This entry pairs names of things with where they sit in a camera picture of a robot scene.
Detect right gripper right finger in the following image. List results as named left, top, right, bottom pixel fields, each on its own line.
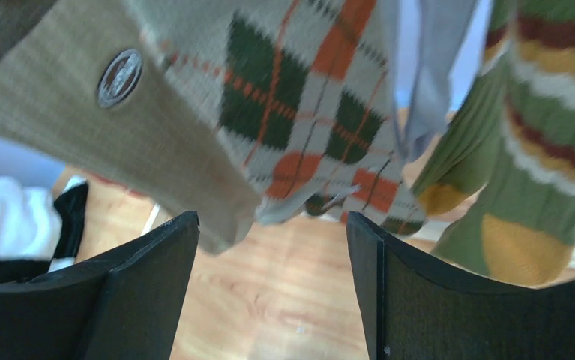
left=346, top=212, right=575, bottom=359

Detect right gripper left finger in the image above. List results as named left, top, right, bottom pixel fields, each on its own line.
left=0, top=211, right=199, bottom=359

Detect wooden clothes rack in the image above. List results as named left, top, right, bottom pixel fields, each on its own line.
left=401, top=217, right=575, bottom=270

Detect black white checkered blanket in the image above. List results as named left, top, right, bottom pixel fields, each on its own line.
left=0, top=176, right=89, bottom=284

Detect green striped sock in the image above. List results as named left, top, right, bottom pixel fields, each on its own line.
left=433, top=1, right=575, bottom=286
left=412, top=0, right=516, bottom=216

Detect tan brown sock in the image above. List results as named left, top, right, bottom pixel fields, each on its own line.
left=0, top=1, right=259, bottom=254

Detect grey sock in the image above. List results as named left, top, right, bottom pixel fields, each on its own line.
left=392, top=1, right=478, bottom=164

